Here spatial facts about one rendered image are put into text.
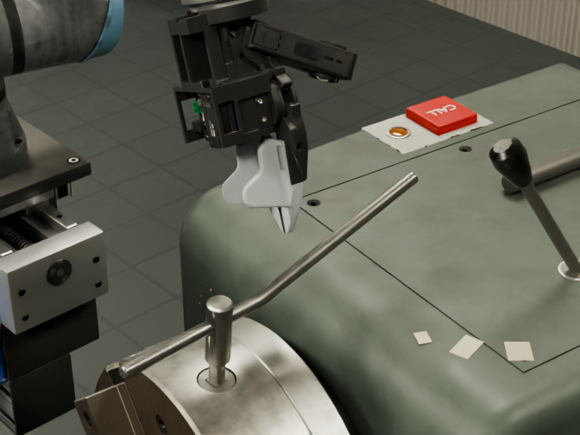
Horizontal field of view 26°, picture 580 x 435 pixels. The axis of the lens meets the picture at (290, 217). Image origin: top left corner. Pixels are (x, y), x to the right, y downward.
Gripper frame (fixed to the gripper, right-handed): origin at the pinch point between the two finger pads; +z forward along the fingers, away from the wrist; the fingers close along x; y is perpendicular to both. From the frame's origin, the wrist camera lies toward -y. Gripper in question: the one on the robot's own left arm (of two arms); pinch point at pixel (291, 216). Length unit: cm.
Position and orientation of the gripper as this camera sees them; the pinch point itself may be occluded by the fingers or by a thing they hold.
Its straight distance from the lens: 113.9
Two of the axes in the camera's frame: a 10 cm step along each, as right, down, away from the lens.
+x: 5.3, 1.1, -8.4
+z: 1.9, 9.5, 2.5
